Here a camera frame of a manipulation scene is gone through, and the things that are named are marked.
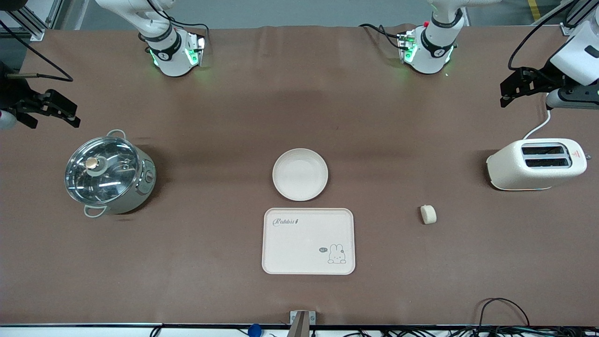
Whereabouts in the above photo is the round cream plate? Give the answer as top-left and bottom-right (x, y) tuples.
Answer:
(272, 148), (329, 202)

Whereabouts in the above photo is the cream rabbit print tray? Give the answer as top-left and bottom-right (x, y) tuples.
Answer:
(262, 208), (356, 275)

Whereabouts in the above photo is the glass pot lid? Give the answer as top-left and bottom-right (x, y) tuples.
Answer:
(65, 136), (141, 205)

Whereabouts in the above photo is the cream two-slot toaster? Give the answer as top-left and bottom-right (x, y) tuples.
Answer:
(486, 138), (592, 191)

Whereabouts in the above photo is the steel electric cooking pot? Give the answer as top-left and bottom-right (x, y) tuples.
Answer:
(65, 130), (157, 219)

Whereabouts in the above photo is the brown table cover sheet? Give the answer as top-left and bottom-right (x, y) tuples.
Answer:
(0, 24), (599, 327)

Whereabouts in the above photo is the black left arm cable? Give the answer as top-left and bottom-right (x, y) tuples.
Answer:
(508, 0), (581, 72)

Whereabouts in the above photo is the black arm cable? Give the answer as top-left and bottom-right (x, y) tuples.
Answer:
(508, 0), (581, 72)
(0, 20), (74, 83)

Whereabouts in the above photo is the white toaster power cable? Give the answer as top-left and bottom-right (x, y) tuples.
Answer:
(523, 109), (552, 140)

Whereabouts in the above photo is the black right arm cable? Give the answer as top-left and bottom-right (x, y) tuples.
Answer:
(0, 20), (74, 83)

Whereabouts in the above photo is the aluminium frame profile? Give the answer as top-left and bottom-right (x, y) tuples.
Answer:
(0, 0), (64, 42)
(559, 0), (599, 36)

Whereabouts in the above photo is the black left base cable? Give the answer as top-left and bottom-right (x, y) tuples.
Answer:
(359, 23), (405, 50)

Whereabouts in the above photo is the black base cable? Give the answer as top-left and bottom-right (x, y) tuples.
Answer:
(145, 0), (210, 50)
(359, 23), (405, 50)

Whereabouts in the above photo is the black right base cable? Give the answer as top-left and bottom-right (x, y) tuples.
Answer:
(145, 0), (210, 50)

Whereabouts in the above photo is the black looped floor cable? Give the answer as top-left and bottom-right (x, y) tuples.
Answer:
(477, 298), (531, 329)

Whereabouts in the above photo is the metal bracket with post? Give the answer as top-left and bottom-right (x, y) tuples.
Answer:
(287, 310), (317, 337)

